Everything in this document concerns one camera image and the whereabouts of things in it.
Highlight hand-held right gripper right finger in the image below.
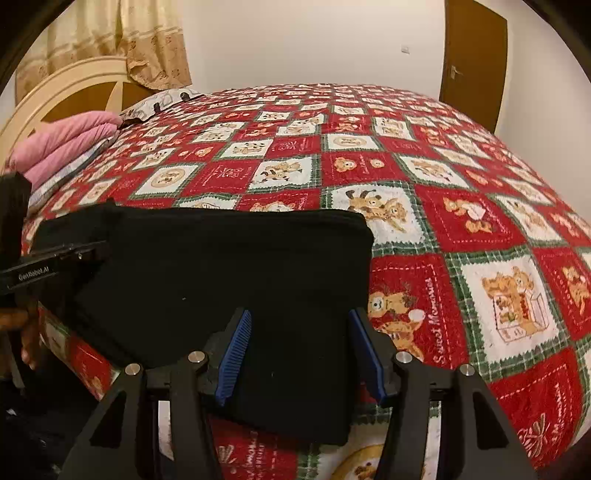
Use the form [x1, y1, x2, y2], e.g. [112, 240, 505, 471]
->
[348, 308, 539, 480]

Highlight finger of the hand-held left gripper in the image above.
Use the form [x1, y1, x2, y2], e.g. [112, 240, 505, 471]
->
[60, 239, 112, 277]

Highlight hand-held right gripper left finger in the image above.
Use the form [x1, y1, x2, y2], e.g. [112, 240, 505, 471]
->
[62, 308, 254, 480]

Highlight black pants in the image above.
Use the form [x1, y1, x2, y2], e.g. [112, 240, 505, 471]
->
[34, 200, 376, 446]

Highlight person's left hand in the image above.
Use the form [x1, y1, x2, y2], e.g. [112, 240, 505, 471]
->
[0, 307, 43, 371]

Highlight pink folded quilt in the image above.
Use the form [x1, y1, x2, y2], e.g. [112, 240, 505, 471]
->
[4, 112, 124, 191]

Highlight red printed bear blanket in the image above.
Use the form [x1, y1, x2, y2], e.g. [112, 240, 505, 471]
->
[22, 83, 591, 480]

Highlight cream and brown headboard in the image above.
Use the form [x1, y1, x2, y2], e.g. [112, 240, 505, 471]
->
[0, 58, 156, 163]

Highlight white patterned pillow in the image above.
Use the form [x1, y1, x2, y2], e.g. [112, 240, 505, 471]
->
[119, 89, 206, 125]

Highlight beige patterned curtain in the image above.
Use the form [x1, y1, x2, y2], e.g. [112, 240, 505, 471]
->
[16, 0, 193, 100]

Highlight brown wooden door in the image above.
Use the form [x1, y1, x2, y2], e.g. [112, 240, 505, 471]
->
[438, 0, 509, 133]

